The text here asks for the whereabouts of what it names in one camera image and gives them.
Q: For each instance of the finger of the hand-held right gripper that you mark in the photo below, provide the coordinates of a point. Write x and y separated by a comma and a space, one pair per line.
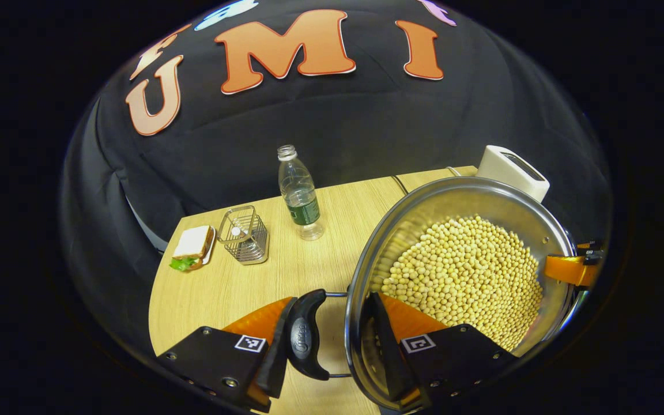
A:
591, 249
565, 268

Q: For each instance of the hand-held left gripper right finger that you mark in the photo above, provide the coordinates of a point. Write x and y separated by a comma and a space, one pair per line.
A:
391, 351

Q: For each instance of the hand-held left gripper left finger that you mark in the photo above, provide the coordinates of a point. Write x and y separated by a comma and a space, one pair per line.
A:
274, 363

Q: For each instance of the pile of soybeans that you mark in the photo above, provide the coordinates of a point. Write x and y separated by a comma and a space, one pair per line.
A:
470, 271

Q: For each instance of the white toaster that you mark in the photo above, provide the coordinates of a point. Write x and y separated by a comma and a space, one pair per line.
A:
505, 167

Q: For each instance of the small white plate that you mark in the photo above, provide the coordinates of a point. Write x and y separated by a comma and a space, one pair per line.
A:
210, 257

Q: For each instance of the small white-capped shaker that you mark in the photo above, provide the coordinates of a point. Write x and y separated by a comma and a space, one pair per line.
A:
236, 231

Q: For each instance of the sandwich with lettuce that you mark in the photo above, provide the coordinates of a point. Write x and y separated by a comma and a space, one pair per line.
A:
193, 242

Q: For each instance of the clear plastic water bottle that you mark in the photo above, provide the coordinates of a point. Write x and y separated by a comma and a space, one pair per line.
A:
300, 196

